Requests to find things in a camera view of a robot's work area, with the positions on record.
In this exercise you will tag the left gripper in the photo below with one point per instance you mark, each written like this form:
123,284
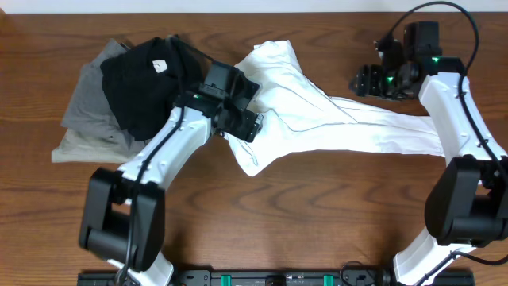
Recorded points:
249,126

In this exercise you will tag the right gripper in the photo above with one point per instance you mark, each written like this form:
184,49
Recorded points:
367,76

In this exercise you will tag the white t-shirt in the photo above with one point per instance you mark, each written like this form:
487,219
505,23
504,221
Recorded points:
297,116

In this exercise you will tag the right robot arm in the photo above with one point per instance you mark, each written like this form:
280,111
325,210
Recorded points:
467,208

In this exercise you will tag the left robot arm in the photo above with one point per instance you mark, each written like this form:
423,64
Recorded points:
124,214

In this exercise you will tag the black folded shirt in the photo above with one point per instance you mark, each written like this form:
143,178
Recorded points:
142,84

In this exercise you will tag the grey folded shirt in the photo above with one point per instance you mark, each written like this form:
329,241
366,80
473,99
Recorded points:
89,112

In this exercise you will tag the beige folded shirt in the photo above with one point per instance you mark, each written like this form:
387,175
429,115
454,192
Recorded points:
77,147

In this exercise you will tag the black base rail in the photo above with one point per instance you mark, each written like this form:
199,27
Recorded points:
349,276

